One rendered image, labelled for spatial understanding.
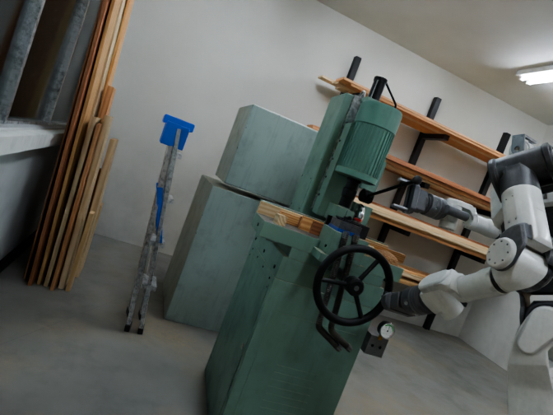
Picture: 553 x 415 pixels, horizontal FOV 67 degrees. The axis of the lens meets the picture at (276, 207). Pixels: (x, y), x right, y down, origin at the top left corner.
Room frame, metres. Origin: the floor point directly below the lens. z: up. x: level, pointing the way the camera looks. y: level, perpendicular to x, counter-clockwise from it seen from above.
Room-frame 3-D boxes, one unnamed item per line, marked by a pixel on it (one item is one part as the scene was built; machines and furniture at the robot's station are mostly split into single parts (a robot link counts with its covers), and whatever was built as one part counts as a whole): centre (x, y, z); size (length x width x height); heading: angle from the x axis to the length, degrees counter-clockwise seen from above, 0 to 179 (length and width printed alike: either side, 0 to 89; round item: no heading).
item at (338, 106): (2.03, -0.19, 1.16); 0.22 x 0.22 x 0.72; 14
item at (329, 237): (1.55, -0.27, 0.91); 0.15 x 0.14 x 0.09; 104
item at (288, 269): (1.86, -0.23, 0.76); 0.57 x 0.45 x 0.09; 14
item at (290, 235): (1.63, -0.25, 0.87); 0.61 x 0.30 x 0.06; 104
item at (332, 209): (1.77, -0.26, 1.00); 0.14 x 0.07 x 0.09; 14
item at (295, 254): (1.69, -0.27, 0.82); 0.40 x 0.21 x 0.04; 104
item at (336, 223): (1.55, -0.28, 0.99); 0.13 x 0.11 x 0.06; 104
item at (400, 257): (1.76, -0.31, 0.92); 0.59 x 0.02 x 0.04; 104
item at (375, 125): (1.75, -0.26, 1.32); 0.18 x 0.18 x 0.31
